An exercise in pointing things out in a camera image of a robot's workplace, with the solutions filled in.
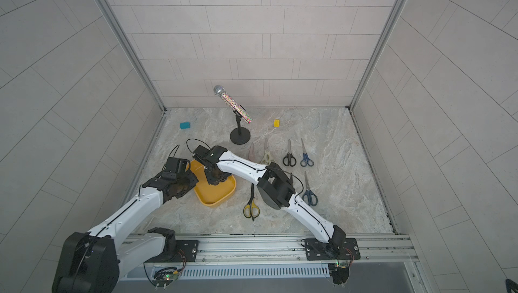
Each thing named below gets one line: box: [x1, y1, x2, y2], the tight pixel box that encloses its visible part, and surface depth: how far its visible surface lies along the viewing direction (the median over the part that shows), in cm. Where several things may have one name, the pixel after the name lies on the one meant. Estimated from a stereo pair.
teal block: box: [179, 121, 191, 129], surface depth 111 cm
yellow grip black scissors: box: [242, 182, 261, 222], surface depth 82 cm
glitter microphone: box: [213, 84, 253, 125], surface depth 88 cm
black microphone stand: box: [229, 109, 251, 146], surface depth 104 cm
